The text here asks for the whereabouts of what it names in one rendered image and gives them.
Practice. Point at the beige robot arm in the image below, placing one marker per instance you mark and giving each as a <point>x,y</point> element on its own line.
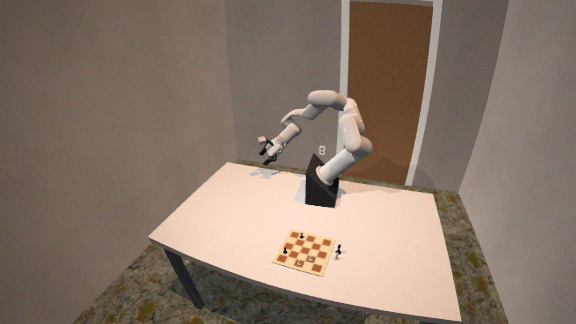
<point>356,146</point>

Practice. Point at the brown and cream chessboard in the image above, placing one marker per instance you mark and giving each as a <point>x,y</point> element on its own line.
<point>320,247</point>

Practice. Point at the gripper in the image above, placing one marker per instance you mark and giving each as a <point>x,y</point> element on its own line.
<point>273,151</point>

